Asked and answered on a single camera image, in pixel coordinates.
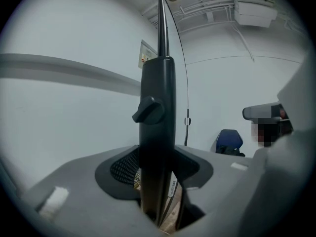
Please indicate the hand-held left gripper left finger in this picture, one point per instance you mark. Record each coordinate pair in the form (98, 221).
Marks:
(86, 194)

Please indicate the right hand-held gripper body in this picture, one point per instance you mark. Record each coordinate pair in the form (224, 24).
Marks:
(291, 162)

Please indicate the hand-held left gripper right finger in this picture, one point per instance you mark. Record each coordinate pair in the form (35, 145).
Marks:
(227, 186)

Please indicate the black bag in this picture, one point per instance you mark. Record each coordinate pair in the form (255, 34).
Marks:
(229, 150)

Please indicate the blue chair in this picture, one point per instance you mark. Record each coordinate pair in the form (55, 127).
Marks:
(229, 136)

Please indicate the white ceiling air conditioner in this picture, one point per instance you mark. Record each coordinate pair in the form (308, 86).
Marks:
(254, 9)

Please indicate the white ceiling pipes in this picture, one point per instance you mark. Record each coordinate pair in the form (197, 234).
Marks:
(202, 7)

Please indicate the grey head-mounted camera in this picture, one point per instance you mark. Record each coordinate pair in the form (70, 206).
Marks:
(259, 111)

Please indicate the white wall conduit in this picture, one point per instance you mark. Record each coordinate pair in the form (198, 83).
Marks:
(244, 43)

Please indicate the wall electrical panel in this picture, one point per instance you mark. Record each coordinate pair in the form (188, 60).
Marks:
(146, 54)

